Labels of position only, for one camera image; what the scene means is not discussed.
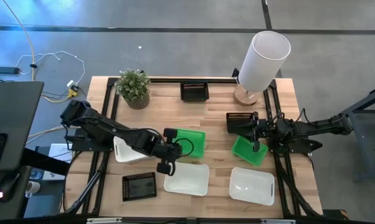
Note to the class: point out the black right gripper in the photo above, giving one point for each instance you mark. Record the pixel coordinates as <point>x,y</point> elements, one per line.
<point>263,129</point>

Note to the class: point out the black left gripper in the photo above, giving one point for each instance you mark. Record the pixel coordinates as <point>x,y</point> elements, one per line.
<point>168,152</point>

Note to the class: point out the black slotted plastic basket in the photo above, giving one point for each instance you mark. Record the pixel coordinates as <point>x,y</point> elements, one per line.
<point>194,92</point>
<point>237,119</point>
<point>139,186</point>

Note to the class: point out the white plastic basket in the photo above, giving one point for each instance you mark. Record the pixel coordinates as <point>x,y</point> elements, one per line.
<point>251,186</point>
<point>187,179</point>
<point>123,152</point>

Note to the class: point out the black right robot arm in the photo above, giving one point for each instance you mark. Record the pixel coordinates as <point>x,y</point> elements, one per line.
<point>315,126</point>

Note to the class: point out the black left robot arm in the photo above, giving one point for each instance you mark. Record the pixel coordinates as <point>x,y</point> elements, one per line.
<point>106,127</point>

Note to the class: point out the green plastic basket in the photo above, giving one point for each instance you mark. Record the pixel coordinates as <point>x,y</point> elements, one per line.
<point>197,141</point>
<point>248,155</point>

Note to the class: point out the white lamp with wooden base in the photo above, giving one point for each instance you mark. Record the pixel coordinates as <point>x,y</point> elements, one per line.
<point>262,62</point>

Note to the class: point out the potted green plant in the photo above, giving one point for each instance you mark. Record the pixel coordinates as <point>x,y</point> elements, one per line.
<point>133,85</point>

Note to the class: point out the white paper box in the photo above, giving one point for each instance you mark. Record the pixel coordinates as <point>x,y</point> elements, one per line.
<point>61,151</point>

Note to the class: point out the yellow plug adapter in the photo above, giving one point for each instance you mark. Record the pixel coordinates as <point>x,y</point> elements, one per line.
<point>73,92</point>

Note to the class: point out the black slanted bar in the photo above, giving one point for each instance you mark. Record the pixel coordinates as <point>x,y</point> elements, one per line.
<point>44,161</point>

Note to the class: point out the white mug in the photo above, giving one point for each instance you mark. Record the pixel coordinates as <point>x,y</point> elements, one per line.
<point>32,188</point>

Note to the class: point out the dark grey desk panel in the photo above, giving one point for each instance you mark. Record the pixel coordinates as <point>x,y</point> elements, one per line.
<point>13,109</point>

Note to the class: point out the black computer mouse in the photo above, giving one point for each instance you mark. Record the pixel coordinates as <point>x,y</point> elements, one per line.
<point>7,188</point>

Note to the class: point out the black power strip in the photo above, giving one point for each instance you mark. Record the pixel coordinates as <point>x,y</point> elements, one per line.
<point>2,70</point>

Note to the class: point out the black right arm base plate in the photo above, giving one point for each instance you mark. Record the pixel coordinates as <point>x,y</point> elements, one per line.
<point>299,146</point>

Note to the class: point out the black aluminium table frame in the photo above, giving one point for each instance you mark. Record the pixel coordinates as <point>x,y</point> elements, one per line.
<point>108,102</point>

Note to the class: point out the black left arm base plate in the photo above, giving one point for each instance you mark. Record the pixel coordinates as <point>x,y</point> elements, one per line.
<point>84,143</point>

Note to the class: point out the grey metal cart frame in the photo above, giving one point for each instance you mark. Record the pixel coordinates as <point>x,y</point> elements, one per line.
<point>365,124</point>

